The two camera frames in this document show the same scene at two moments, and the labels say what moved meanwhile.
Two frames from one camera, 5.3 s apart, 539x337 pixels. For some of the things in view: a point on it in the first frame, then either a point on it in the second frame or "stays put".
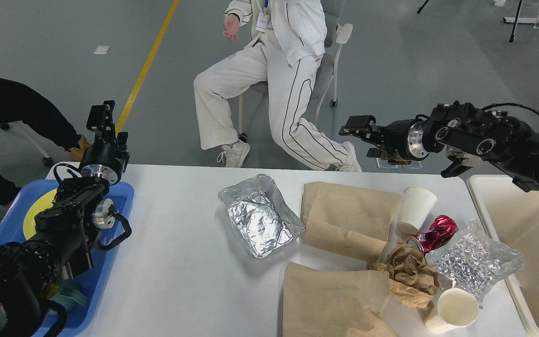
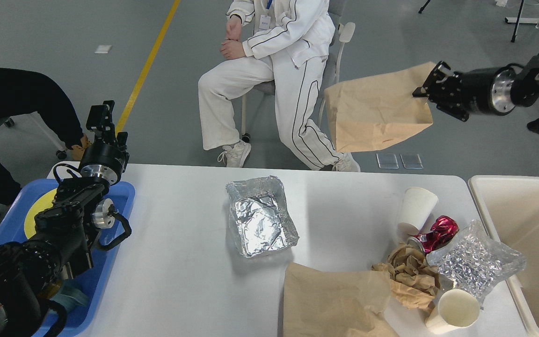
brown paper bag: (347, 221) → (376, 112)
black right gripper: (401, 141) → (488, 89)
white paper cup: (417, 206) stays put
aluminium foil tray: (262, 219) stays put
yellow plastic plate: (43, 202) stays put
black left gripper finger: (121, 139) stays put
